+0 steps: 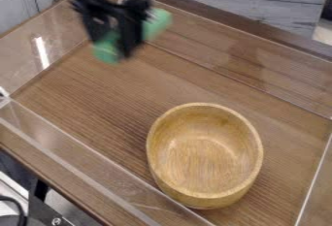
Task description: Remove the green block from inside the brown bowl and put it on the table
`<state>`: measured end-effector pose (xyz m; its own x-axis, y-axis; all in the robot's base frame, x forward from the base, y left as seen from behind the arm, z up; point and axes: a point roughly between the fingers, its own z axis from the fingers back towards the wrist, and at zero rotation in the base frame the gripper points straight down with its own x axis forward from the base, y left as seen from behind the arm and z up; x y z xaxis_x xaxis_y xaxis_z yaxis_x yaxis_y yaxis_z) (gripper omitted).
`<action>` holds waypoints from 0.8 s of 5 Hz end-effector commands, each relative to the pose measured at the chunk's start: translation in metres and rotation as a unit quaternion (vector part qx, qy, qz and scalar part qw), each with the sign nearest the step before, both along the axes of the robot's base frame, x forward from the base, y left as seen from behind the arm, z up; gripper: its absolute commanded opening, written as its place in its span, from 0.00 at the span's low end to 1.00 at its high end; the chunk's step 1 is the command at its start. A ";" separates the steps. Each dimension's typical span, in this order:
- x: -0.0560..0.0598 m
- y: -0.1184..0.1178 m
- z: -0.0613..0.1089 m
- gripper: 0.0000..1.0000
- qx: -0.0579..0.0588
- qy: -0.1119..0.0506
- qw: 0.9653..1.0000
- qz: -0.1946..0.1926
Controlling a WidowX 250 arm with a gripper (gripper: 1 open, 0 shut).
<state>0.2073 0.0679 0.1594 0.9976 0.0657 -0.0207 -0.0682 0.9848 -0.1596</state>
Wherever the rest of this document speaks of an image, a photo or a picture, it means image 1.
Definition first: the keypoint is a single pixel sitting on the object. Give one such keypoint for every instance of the clear acrylic tray walls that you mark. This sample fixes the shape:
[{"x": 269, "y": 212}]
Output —
[{"x": 75, "y": 115}]

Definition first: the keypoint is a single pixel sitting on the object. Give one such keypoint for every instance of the black metal table leg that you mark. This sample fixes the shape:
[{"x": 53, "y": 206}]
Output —
[{"x": 40, "y": 214}]

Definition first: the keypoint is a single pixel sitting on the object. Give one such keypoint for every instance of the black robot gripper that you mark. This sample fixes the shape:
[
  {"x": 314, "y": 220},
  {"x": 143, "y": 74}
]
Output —
[{"x": 95, "y": 13}]

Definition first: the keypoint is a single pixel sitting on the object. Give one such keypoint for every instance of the green rectangular block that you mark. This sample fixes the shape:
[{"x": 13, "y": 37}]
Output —
[{"x": 118, "y": 44}]

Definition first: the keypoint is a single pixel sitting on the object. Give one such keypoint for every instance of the brown wooden bowl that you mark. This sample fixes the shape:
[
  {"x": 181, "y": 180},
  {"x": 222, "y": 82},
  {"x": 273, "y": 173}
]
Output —
[{"x": 205, "y": 155}]

